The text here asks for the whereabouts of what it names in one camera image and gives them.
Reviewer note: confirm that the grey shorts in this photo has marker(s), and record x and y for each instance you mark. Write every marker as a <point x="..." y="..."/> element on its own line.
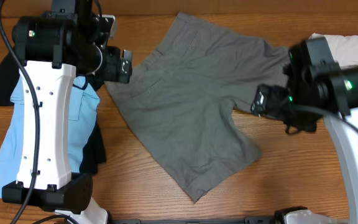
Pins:
<point x="179" y="100"/>

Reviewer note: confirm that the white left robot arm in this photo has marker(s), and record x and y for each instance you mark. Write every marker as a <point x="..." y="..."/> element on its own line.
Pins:
<point x="50" y="50"/>

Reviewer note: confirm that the black garment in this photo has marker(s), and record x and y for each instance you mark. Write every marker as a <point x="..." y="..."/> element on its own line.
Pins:
<point x="2" y="81"/>

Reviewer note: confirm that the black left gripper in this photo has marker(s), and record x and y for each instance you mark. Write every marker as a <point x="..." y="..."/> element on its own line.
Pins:
<point x="112" y="74"/>

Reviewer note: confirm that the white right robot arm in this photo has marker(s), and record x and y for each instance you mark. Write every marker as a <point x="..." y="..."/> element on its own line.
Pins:
<point x="319" y="89"/>

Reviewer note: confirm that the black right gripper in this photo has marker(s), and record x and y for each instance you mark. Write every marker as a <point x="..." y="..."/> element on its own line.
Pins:
<point x="278" y="96"/>

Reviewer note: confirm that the light blue shirt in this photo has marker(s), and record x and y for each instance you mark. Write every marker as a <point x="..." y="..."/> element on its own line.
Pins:
<point x="11" y="149"/>

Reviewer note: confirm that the beige folded shorts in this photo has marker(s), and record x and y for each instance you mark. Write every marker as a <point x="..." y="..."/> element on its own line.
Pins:
<point x="343" y="48"/>

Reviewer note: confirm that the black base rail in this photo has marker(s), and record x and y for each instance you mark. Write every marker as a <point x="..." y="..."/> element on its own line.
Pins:
<point x="246" y="220"/>

